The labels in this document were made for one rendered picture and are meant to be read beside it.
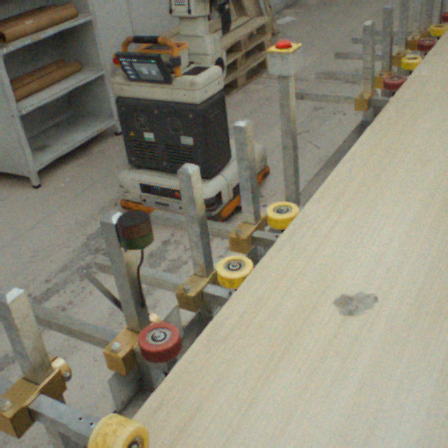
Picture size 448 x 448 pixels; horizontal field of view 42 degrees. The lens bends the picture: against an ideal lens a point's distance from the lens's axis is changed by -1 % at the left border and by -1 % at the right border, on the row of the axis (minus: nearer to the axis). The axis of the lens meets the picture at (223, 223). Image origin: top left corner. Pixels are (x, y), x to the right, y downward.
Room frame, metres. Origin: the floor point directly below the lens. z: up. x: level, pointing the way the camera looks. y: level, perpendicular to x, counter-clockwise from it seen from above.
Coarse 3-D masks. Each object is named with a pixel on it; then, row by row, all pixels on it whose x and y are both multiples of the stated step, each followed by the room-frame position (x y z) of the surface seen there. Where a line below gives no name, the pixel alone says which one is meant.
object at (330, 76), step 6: (318, 72) 2.51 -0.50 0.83; (324, 72) 2.49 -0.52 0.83; (330, 72) 2.48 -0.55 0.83; (336, 72) 2.47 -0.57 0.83; (342, 72) 2.46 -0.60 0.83; (318, 78) 2.50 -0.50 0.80; (324, 78) 2.48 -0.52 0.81; (330, 78) 2.47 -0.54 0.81; (336, 78) 2.45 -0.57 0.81; (342, 78) 2.44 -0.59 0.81; (348, 78) 2.42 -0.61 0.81; (354, 78) 2.41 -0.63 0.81; (360, 78) 2.40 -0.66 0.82
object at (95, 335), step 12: (36, 312) 1.03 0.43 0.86; (48, 312) 1.02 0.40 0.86; (48, 324) 1.00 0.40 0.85; (60, 324) 0.98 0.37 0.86; (72, 324) 0.97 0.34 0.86; (84, 324) 0.97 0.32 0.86; (72, 336) 0.96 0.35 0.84; (84, 336) 0.94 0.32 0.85; (96, 336) 0.92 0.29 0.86; (108, 336) 0.92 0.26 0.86; (144, 360) 0.86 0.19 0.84; (168, 372) 0.82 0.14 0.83
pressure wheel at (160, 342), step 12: (156, 324) 0.88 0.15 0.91; (168, 324) 0.88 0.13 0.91; (144, 336) 0.85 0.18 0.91; (156, 336) 0.84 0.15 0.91; (168, 336) 0.84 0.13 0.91; (144, 348) 0.82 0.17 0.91; (156, 348) 0.81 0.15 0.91; (168, 348) 0.81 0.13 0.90; (180, 348) 0.84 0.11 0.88; (156, 360) 0.81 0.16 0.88; (168, 360) 0.81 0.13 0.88
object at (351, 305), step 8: (336, 296) 0.90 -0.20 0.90; (344, 296) 0.88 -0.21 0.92; (352, 296) 0.88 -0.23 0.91; (360, 296) 0.88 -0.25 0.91; (368, 296) 0.87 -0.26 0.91; (376, 296) 0.87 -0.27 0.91; (336, 304) 0.87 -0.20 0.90; (344, 304) 0.87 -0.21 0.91; (352, 304) 0.86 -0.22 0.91; (360, 304) 0.86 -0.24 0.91; (368, 304) 0.86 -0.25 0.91; (344, 312) 0.84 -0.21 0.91; (352, 312) 0.84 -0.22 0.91; (360, 312) 0.84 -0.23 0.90
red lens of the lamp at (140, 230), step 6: (144, 222) 0.88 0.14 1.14; (150, 222) 0.90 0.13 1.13; (120, 228) 0.88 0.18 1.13; (126, 228) 0.87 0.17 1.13; (132, 228) 0.87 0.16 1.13; (138, 228) 0.87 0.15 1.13; (144, 228) 0.88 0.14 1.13; (150, 228) 0.89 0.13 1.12; (120, 234) 0.88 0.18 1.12; (126, 234) 0.87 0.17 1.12; (132, 234) 0.87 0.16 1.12; (138, 234) 0.87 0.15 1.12; (144, 234) 0.88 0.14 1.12
